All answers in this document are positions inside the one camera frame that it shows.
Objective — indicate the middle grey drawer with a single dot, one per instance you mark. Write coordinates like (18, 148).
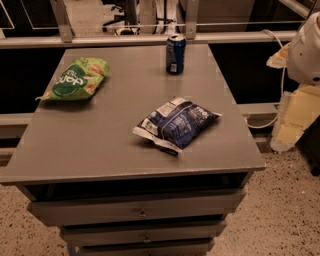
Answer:
(143, 232)

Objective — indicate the grey drawer cabinet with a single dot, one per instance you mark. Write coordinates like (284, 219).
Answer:
(87, 150)

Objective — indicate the grey drawer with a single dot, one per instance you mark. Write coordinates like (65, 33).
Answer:
(137, 208)
(143, 232)
(161, 248)

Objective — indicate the green rice chip bag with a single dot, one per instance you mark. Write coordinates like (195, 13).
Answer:
(79, 81)

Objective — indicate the bottom grey drawer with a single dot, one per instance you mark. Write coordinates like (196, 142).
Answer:
(161, 248)

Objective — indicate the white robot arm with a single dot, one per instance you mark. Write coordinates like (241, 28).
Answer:
(303, 63)

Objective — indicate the top grey drawer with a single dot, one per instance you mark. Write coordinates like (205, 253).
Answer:
(137, 208)

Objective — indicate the blue pepsi can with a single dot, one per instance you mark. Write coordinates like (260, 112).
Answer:
(175, 50)

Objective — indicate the blue chip bag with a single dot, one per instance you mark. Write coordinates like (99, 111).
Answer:
(175, 124)

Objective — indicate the grey metal railing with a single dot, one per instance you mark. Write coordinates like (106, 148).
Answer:
(78, 23)

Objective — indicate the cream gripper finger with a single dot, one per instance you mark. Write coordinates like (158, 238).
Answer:
(297, 111)
(279, 59)

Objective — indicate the black office chair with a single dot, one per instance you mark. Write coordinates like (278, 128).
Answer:
(127, 13)

